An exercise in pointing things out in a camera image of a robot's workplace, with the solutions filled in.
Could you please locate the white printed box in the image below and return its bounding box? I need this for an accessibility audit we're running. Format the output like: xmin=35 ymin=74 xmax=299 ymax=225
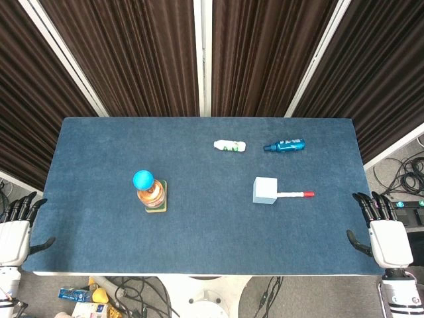
xmin=72 ymin=300 xmax=109 ymax=318

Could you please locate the black foot pedal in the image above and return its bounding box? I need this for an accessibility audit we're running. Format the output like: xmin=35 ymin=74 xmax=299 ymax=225
xmin=396 ymin=205 xmax=424 ymax=233

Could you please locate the blue ball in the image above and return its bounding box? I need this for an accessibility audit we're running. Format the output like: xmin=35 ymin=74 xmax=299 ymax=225
xmin=132 ymin=170 xmax=155 ymax=191

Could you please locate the blue spray bottle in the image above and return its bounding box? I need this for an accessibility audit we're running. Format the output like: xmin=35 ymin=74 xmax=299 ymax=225
xmin=263 ymin=138 xmax=306 ymax=154

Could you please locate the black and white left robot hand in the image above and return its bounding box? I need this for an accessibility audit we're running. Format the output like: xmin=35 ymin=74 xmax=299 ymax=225
xmin=0 ymin=191 xmax=56 ymax=268

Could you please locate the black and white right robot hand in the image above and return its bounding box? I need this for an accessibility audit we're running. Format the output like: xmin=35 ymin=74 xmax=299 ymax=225
xmin=346 ymin=191 xmax=414 ymax=269

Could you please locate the orange transparent bottle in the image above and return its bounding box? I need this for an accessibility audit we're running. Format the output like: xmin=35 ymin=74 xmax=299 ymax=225
xmin=136 ymin=180 xmax=166 ymax=209

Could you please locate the yellow plastic toy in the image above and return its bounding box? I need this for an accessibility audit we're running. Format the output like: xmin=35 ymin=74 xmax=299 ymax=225
xmin=91 ymin=288 xmax=110 ymax=304

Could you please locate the white frame rail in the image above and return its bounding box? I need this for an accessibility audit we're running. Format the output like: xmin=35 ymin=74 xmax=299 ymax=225
xmin=363 ymin=122 xmax=424 ymax=172
xmin=0 ymin=170 xmax=44 ymax=197

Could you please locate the white frame post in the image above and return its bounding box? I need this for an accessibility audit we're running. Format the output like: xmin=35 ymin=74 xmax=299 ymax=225
xmin=193 ymin=0 xmax=213 ymax=117
xmin=18 ymin=0 xmax=110 ymax=117
xmin=284 ymin=0 xmax=352 ymax=118

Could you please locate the white cube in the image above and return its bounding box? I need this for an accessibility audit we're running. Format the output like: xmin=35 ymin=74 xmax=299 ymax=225
xmin=252 ymin=176 xmax=278 ymax=205

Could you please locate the black cable with inline switch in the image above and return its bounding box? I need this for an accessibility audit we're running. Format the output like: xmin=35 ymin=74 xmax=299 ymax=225
xmin=256 ymin=276 xmax=285 ymax=318

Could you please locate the dark brown curtain panel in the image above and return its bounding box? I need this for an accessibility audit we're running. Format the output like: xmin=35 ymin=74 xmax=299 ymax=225
xmin=211 ymin=0 xmax=339 ymax=117
xmin=291 ymin=0 xmax=424 ymax=165
xmin=38 ymin=0 xmax=200 ymax=117
xmin=0 ymin=0 xmax=100 ymax=191

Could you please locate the black cable tangle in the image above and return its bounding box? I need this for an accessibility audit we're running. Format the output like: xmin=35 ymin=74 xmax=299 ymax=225
xmin=373 ymin=156 xmax=424 ymax=200

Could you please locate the black cable bundle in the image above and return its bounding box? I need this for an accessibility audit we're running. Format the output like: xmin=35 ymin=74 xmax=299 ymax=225
xmin=108 ymin=276 xmax=182 ymax=318

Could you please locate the blue cardboard box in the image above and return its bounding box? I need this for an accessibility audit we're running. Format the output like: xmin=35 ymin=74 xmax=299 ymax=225
xmin=58 ymin=287 xmax=92 ymax=303

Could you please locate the green wooden square coaster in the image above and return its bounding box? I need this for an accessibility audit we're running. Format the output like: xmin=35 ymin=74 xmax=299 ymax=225
xmin=144 ymin=180 xmax=168 ymax=213

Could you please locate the white bottle with green print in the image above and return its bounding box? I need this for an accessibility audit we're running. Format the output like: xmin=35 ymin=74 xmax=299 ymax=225
xmin=213 ymin=140 xmax=247 ymax=153

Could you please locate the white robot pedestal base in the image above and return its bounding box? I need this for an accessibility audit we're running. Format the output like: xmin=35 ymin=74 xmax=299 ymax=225
xmin=154 ymin=275 xmax=253 ymax=318

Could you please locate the red-tipped white marker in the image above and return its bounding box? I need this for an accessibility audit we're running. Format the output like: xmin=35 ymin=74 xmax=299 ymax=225
xmin=276 ymin=190 xmax=315 ymax=199

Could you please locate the blue felt table mat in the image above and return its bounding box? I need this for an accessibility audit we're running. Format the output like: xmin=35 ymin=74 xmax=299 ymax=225
xmin=28 ymin=117 xmax=391 ymax=276

